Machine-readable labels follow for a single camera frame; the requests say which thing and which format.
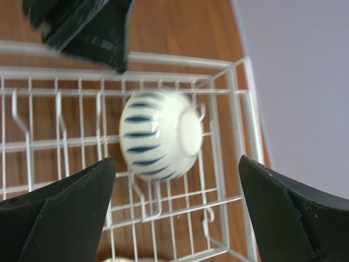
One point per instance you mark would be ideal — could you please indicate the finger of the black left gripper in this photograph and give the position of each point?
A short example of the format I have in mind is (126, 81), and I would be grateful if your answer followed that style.
(91, 31)

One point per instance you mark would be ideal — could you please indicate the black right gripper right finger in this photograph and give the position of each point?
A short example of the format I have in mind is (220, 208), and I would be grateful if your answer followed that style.
(293, 221)

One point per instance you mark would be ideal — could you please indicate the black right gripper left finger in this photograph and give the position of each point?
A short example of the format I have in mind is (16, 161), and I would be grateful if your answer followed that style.
(62, 221)

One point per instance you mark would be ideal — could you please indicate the white wire dish rack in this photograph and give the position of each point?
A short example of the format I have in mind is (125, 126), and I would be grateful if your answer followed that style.
(58, 116)

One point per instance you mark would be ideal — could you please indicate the white bowl with blue dashes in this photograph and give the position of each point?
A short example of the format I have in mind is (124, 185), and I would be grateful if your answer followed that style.
(161, 133)

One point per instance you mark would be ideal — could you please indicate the cream plate with blue swirl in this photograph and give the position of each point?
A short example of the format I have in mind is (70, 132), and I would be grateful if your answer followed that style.
(124, 259)

